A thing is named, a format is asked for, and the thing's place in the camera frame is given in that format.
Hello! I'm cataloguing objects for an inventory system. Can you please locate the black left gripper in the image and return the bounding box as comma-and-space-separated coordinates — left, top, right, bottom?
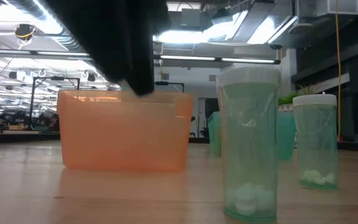
47, 0, 170, 96

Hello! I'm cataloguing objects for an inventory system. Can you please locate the green medicine bottle white cap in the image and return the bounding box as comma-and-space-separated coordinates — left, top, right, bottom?
215, 65, 282, 223
292, 93, 339, 190

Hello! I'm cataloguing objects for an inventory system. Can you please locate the orange translucent plastic bin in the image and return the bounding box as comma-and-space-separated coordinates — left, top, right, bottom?
57, 89, 195, 173

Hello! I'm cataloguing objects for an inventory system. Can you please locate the green translucent plastic bin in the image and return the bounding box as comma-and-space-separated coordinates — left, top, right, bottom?
207, 111, 297, 161

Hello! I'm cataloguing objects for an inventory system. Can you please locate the black bent stand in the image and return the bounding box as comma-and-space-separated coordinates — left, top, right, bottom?
154, 80, 185, 93

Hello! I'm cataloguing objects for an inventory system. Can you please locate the long ceiling light strip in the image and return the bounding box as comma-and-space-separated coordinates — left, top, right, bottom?
0, 49, 91, 60
157, 55, 281, 65

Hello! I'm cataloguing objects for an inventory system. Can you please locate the potted succulent white pot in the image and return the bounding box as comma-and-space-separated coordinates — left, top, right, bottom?
277, 81, 329, 113

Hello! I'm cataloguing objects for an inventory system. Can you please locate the white ceiling vent box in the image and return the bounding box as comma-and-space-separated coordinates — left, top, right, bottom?
315, 0, 358, 17

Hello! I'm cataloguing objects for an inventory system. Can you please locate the black frame station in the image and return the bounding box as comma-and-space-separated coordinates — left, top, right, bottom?
29, 75, 81, 131

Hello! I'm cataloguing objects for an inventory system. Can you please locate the black yellow cable reel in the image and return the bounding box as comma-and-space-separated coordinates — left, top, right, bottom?
14, 23, 37, 42

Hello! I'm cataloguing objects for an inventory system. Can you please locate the yellow cable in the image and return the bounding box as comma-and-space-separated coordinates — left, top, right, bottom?
334, 0, 344, 141

